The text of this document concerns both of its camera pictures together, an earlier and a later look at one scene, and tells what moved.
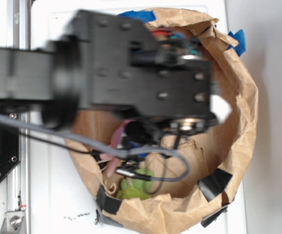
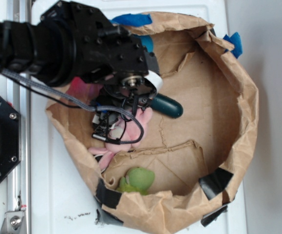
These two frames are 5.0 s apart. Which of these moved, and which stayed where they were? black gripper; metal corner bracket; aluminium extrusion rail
Moved: black gripper
Stayed: aluminium extrusion rail; metal corner bracket
